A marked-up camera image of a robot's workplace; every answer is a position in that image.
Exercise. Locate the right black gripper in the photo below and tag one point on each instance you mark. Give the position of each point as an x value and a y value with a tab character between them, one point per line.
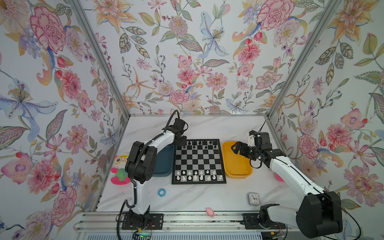
239	144

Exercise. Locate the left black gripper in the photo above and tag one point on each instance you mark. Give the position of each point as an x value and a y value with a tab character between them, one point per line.
183	140

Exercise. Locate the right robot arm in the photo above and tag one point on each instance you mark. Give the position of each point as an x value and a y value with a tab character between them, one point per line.
320	212

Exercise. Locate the yellow plastic tray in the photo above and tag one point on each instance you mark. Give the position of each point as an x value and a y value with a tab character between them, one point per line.
236	166

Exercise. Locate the pink plush doll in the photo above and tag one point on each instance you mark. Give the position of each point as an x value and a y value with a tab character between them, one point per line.
278	178

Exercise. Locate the teal plastic tray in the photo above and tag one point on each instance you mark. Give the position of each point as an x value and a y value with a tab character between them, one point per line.
164	162

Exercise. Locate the black white chessboard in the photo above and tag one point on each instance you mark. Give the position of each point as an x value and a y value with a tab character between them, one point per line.
202	160

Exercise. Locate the small white clock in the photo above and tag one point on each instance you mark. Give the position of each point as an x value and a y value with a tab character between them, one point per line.
254	199

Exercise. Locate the yellow white plush toy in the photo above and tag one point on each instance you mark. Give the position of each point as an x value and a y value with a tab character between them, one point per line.
119	174

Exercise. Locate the pink eraser toy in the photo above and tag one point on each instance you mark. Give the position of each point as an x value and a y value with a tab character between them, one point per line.
210	212

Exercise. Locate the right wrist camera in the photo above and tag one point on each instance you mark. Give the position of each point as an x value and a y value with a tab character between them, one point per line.
251	140

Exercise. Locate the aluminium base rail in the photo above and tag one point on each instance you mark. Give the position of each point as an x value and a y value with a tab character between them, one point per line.
172	222

